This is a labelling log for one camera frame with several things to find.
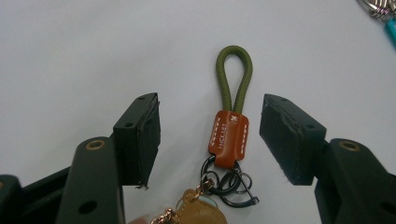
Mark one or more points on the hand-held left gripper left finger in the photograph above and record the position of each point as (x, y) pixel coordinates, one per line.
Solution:
(102, 168)

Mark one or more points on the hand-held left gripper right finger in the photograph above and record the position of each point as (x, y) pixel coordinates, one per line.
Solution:
(336, 168)

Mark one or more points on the tan leather charm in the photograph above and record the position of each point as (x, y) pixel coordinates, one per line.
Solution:
(199, 211)

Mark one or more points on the silver metal watch band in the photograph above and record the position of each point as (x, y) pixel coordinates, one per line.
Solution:
(377, 7)

